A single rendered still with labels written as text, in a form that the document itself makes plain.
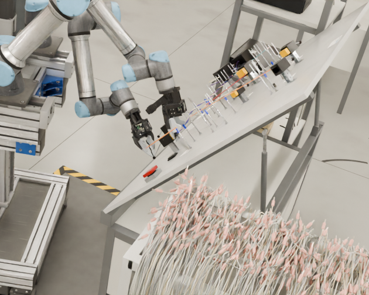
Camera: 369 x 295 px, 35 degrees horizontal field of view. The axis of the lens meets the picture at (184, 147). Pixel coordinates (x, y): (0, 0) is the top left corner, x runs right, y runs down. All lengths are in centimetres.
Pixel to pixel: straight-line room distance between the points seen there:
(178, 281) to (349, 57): 425
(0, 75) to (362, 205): 294
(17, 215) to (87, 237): 46
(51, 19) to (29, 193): 152
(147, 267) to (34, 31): 119
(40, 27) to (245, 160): 131
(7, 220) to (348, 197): 245
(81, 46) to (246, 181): 103
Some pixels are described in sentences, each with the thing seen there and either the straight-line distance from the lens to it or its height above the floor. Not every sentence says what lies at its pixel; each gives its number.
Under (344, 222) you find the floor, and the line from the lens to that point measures 428.
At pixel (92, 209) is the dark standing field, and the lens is 382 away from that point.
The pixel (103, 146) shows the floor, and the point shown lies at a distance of 440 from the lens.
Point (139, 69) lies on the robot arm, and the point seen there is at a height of 140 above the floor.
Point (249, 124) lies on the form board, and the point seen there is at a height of 150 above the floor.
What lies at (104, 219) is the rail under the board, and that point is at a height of 83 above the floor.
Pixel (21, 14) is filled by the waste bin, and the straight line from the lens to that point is 581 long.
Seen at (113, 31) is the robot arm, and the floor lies 150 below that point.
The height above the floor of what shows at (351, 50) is 60.
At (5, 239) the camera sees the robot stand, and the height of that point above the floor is 21.
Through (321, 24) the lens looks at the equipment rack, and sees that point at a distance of 310.
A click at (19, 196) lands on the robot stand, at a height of 21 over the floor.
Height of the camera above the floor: 246
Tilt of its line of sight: 33 degrees down
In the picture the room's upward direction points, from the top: 12 degrees clockwise
